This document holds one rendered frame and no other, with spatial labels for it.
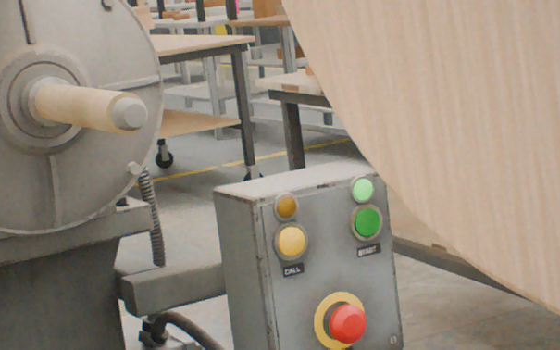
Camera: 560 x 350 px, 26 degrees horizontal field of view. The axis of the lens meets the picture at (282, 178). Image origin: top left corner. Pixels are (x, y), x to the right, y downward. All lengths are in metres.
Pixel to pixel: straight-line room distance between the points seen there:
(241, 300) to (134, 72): 0.28
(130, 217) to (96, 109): 0.33
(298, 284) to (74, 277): 0.25
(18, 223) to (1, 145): 0.08
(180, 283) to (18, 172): 0.25
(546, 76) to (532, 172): 0.02
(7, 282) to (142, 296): 0.14
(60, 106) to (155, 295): 0.33
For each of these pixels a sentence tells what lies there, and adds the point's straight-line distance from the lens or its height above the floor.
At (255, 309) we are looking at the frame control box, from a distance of 1.26.
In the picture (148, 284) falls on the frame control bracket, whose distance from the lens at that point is 1.28.
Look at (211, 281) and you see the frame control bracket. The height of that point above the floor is 1.02.
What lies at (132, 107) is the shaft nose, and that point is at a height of 1.26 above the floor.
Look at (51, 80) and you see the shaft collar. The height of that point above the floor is 1.27.
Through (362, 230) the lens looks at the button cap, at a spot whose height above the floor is 1.06.
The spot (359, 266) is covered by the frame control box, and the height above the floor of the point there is 1.03.
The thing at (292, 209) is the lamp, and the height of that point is 1.10.
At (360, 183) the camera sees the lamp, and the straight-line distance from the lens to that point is 1.26.
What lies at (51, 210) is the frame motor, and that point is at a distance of 1.15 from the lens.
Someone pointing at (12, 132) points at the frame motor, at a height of 1.23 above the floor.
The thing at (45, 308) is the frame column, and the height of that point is 1.02.
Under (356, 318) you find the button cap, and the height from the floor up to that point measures 0.98.
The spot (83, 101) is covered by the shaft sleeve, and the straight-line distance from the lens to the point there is 0.98.
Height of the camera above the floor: 1.36
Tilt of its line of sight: 11 degrees down
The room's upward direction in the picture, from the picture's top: 7 degrees counter-clockwise
